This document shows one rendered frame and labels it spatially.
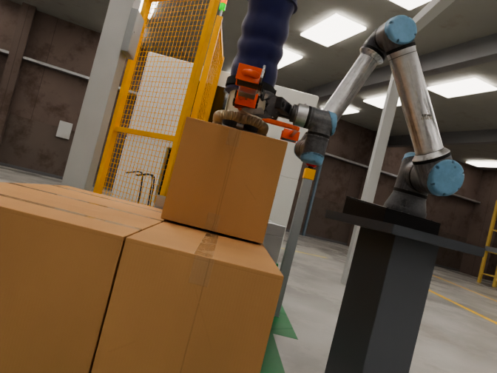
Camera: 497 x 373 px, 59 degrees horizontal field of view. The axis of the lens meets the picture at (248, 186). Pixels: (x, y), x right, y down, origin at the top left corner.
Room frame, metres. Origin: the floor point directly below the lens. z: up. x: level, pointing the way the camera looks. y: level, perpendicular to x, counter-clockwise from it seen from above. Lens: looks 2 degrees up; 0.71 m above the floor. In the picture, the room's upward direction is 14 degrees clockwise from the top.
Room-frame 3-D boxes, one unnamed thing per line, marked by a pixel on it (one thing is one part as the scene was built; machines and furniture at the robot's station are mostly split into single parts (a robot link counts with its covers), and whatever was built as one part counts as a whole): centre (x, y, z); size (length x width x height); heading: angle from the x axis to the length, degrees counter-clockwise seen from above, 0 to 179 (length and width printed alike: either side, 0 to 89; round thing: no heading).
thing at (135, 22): (3.03, 1.05, 1.62); 0.20 x 0.05 x 0.30; 2
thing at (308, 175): (2.91, -0.37, 0.50); 0.07 x 0.07 x 1.00; 2
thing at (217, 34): (4.08, 0.59, 1.05); 1.17 x 0.10 x 2.10; 2
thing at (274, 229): (2.32, 0.11, 0.58); 0.70 x 0.03 x 0.06; 92
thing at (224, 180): (1.95, 0.10, 0.75); 0.60 x 0.40 x 0.40; 1
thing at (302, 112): (1.73, -0.13, 1.08); 0.09 x 0.05 x 0.10; 2
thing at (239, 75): (1.37, 0.09, 1.08); 0.08 x 0.07 x 0.05; 2
